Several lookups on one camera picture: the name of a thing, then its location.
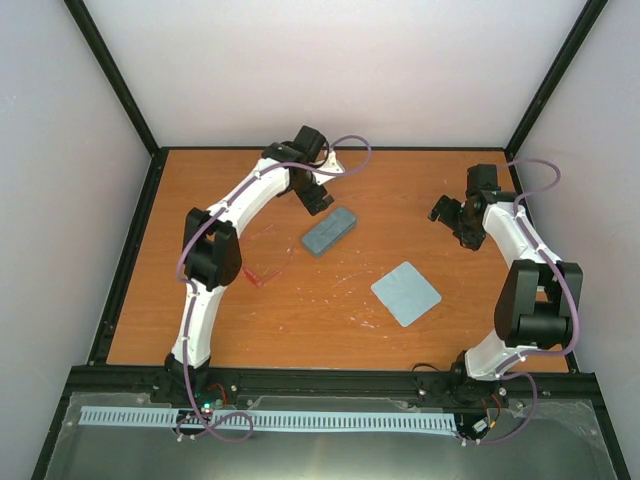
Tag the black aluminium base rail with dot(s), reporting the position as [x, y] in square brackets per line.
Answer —
[417, 387]

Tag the black frame post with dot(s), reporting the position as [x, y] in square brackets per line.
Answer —
[573, 42]
[101, 53]

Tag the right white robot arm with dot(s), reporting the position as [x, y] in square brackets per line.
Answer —
[537, 311]

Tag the blue slotted cable duct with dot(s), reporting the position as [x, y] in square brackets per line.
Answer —
[275, 421]

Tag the blue cleaning cloth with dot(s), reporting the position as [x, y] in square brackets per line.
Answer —
[406, 294]

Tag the black frame post left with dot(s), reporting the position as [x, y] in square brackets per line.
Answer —
[101, 53]

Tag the black frame post right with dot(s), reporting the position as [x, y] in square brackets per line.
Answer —
[573, 42]

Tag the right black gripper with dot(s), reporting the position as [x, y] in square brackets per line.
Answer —
[471, 240]

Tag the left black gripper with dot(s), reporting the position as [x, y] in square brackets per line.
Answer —
[310, 198]

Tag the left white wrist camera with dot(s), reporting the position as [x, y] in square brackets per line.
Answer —
[332, 166]

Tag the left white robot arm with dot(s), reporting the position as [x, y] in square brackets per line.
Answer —
[211, 257]

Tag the metal front plate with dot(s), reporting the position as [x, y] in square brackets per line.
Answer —
[524, 440]

